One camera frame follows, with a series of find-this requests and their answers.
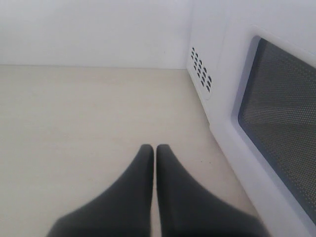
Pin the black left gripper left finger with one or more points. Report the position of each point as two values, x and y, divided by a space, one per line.
122 210

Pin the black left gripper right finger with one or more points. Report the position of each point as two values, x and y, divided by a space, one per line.
187 209

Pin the white microwave door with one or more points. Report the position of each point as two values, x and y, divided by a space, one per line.
263 112

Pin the white Midea microwave oven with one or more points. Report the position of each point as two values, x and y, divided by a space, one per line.
210 21

